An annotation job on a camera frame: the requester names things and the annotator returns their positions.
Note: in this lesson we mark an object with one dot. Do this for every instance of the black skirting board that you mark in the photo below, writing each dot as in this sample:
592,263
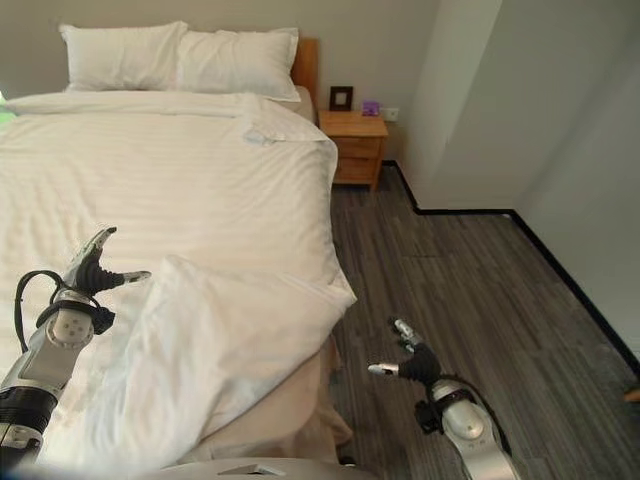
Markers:
505,220

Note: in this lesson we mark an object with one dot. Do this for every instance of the wooden nightstand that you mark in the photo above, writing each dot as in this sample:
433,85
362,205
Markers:
356,147

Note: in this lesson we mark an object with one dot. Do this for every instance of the white pillow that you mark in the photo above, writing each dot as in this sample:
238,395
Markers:
120,55
235,62

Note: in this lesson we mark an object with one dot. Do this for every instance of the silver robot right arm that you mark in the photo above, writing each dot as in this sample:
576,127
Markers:
462,420

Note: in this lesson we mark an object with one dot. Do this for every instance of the silver robot torso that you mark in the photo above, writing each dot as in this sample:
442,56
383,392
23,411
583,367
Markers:
260,469

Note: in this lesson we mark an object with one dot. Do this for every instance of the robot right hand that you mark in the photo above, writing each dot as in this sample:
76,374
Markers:
419,361

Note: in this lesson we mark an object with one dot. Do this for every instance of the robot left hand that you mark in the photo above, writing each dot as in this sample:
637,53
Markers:
89,272

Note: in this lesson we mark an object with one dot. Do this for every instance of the white striped duvet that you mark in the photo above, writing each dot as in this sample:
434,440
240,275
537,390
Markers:
165,235

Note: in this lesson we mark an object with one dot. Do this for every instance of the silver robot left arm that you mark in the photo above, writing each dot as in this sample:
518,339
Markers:
41,350

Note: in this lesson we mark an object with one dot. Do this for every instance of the white wall socket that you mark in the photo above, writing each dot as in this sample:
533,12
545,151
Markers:
391,113

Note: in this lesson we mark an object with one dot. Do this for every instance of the beige mattress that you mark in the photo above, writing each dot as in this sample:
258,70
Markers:
305,395

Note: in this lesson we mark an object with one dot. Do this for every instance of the wooden headboard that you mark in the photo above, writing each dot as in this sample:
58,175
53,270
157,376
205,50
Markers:
306,65

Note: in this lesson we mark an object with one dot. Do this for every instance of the small purple box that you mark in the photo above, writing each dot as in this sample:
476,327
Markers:
371,107

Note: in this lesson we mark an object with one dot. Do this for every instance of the dark picture frame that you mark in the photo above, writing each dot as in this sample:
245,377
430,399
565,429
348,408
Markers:
341,98

